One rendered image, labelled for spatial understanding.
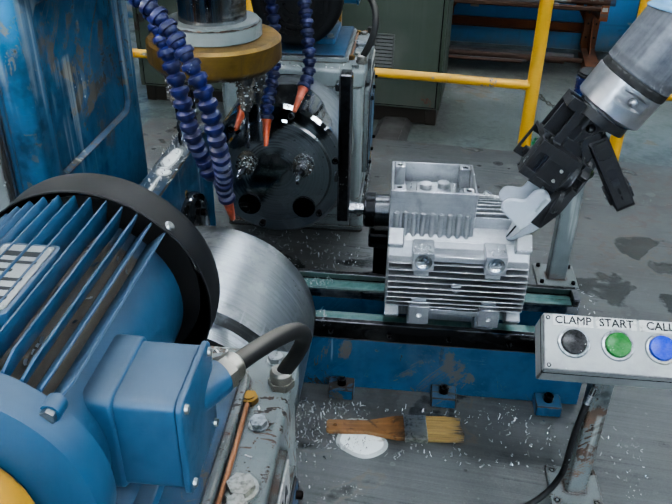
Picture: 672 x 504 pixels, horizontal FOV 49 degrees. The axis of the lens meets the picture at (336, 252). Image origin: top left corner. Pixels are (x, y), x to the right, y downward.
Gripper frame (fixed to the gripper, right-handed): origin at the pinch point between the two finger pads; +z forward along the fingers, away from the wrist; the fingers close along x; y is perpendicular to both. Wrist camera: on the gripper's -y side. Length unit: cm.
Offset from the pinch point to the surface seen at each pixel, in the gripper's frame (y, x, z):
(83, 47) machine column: 64, -7, 13
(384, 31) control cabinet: -1, -323, 64
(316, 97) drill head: 31.2, -35.7, 11.6
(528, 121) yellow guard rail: -69, -232, 41
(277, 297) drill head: 27.2, 23.9, 12.1
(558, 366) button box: -4.7, 22.7, 2.4
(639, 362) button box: -12.4, 21.7, -2.9
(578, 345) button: -5.6, 21.2, -0.5
